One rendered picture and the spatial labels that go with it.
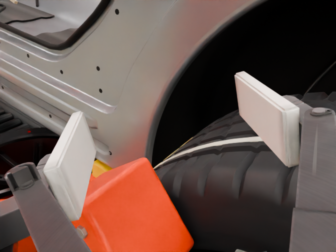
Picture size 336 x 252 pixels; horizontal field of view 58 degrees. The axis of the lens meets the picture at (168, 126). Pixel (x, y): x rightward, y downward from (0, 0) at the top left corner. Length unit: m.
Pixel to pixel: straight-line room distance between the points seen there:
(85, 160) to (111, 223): 0.07
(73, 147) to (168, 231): 0.13
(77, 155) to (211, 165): 0.14
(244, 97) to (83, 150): 0.10
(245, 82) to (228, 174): 0.09
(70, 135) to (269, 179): 0.14
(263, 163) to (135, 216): 0.11
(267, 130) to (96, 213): 0.13
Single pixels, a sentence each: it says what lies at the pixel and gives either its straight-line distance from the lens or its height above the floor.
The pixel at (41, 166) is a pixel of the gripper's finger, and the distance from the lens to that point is 0.16.
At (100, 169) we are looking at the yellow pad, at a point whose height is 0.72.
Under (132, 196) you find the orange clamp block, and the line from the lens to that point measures 0.24.
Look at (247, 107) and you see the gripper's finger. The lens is 0.19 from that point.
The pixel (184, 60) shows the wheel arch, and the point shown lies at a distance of 0.55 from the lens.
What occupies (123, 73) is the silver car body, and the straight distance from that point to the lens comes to 0.69.
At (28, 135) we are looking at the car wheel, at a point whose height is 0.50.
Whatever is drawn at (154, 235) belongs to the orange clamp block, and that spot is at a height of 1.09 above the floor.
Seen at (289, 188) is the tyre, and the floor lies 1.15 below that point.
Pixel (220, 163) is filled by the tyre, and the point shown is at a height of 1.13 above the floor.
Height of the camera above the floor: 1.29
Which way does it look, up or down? 32 degrees down
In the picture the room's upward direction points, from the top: 9 degrees clockwise
